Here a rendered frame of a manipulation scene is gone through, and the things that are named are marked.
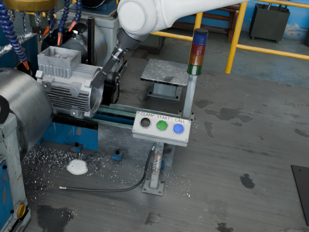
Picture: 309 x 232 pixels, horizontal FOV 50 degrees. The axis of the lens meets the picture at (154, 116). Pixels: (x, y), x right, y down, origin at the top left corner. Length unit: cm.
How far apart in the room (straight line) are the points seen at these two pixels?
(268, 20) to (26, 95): 508
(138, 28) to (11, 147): 42
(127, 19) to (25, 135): 41
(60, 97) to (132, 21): 50
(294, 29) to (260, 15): 88
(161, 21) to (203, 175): 64
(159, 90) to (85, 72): 61
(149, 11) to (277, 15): 505
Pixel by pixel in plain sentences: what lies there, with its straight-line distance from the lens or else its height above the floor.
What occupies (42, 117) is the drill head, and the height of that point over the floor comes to 106.
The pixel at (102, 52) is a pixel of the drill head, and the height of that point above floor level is 105.
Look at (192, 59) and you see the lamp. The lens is 142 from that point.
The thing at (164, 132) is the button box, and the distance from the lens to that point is 98.
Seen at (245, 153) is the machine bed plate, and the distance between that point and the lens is 143.
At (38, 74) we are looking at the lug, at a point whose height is 108.
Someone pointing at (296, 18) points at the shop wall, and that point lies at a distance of 636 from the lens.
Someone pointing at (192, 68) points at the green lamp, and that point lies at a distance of 143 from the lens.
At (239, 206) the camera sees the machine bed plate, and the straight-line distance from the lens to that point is 118.
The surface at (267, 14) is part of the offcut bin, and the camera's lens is 576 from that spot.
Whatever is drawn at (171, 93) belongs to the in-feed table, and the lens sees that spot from 171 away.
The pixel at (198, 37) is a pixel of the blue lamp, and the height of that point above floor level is 120.
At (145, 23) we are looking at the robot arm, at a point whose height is 138.
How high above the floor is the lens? 160
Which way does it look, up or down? 31 degrees down
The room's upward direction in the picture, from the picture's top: 7 degrees clockwise
